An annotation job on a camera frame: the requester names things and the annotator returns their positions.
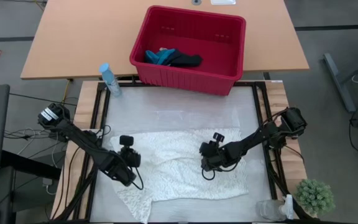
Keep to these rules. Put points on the clear spray bottle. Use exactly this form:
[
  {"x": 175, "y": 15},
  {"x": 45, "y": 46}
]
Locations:
[{"x": 269, "y": 210}]

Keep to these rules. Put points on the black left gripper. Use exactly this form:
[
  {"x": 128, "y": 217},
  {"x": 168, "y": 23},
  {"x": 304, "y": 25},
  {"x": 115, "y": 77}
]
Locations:
[{"x": 130, "y": 157}]

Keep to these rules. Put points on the grey metal desk leg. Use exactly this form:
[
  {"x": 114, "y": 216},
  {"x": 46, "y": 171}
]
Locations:
[{"x": 337, "y": 81}]

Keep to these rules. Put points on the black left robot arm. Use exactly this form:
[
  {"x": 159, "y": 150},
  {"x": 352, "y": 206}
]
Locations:
[{"x": 82, "y": 140}]

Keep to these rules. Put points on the white lace shirt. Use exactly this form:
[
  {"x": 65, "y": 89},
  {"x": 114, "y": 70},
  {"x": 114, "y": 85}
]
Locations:
[{"x": 172, "y": 174}]

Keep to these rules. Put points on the light brown wooden desk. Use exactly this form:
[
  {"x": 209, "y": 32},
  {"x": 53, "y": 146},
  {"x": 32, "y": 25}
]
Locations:
[{"x": 73, "y": 37}]

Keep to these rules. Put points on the black aluminium table frame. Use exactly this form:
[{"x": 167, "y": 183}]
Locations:
[{"x": 255, "y": 92}]

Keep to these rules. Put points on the red plastic laundry bin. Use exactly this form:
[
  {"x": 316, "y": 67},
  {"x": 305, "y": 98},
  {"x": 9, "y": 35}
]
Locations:
[{"x": 194, "y": 28}]

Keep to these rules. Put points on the black furniture base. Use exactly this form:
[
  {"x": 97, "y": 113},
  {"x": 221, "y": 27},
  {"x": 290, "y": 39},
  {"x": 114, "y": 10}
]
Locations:
[{"x": 26, "y": 165}]

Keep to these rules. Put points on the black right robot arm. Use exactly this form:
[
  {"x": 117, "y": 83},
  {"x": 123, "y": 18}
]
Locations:
[{"x": 259, "y": 135}]

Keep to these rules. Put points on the blue-capped clear water bottle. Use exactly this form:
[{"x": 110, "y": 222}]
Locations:
[{"x": 110, "y": 79}]

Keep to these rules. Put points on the small green potted plant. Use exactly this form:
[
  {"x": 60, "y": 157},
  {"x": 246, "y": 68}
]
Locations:
[{"x": 315, "y": 196}]

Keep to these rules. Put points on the pale cloth scrap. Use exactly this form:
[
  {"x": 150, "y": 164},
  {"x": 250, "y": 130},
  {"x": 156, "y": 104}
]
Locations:
[{"x": 163, "y": 49}]

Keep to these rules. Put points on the white power adapter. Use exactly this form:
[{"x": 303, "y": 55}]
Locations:
[{"x": 47, "y": 183}]

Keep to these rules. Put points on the teal garment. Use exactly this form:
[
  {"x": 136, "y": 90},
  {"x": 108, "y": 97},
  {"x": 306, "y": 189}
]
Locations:
[{"x": 154, "y": 57}]

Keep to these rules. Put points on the black garment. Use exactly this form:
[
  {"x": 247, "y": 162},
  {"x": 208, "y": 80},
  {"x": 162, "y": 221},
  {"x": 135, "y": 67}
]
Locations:
[{"x": 186, "y": 60}]

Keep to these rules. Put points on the white card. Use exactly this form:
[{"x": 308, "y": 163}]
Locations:
[{"x": 223, "y": 1}]

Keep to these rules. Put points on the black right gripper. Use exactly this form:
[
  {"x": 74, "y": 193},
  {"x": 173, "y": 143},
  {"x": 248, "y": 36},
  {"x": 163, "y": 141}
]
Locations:
[{"x": 213, "y": 155}]

